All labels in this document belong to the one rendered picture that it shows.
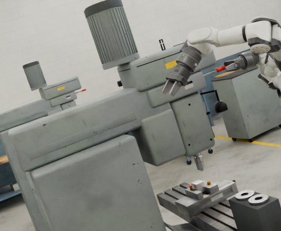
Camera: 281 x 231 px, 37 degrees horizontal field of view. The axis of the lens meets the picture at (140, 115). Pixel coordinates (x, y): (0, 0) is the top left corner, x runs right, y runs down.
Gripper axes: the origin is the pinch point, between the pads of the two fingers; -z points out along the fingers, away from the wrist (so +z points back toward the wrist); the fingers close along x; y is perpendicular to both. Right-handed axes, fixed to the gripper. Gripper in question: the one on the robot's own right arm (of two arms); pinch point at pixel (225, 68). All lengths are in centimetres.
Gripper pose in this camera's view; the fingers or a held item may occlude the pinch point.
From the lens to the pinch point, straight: 226.0
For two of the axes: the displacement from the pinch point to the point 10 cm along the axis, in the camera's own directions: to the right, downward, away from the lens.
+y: 3.1, 9.4, 1.4
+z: 8.9, -3.4, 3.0
